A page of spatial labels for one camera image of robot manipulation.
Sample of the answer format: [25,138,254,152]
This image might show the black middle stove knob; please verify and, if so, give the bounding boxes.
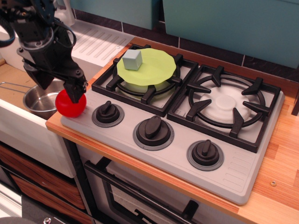
[133,115,174,151]

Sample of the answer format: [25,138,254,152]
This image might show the black right stove knob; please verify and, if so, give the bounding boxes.
[187,140,224,171]

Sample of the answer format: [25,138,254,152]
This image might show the black left burner grate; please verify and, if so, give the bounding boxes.
[92,44,199,117]

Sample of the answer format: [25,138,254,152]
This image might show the red toy tomato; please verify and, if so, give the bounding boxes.
[55,90,87,118]

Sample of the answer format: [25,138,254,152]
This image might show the grey toy stovetop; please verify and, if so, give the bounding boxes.
[61,88,285,204]

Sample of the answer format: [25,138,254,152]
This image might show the black stove knob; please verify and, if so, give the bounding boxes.
[92,101,125,128]
[187,140,224,171]
[133,115,174,151]

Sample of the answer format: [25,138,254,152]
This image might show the black burner grate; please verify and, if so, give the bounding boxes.
[167,65,281,153]
[92,44,199,117]

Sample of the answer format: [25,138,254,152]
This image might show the lime green plate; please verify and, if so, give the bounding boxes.
[116,48,177,86]

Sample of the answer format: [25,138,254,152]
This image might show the wooden drawer fronts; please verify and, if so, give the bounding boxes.
[0,143,92,224]

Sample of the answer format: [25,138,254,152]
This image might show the grey toy faucet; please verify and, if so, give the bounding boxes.
[54,0,75,27]

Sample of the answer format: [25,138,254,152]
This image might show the black right burner grate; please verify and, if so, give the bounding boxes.
[167,65,281,153]

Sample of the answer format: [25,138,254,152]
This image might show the white right burner cap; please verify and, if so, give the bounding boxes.
[200,85,251,124]

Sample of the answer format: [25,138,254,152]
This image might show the light grey-blue cube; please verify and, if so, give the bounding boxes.
[122,49,142,70]

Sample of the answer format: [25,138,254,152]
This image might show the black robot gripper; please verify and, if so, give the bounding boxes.
[17,35,87,104]

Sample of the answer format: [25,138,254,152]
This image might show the white toy sink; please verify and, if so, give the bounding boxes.
[0,20,134,178]

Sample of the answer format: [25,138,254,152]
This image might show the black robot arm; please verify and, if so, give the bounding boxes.
[0,0,88,103]

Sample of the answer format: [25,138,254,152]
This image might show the black oven door handle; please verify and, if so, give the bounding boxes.
[84,157,198,224]

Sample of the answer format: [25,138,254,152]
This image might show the black left stove knob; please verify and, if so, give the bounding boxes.
[92,101,125,128]

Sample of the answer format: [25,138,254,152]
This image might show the small steel pot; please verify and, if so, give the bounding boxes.
[0,79,64,120]

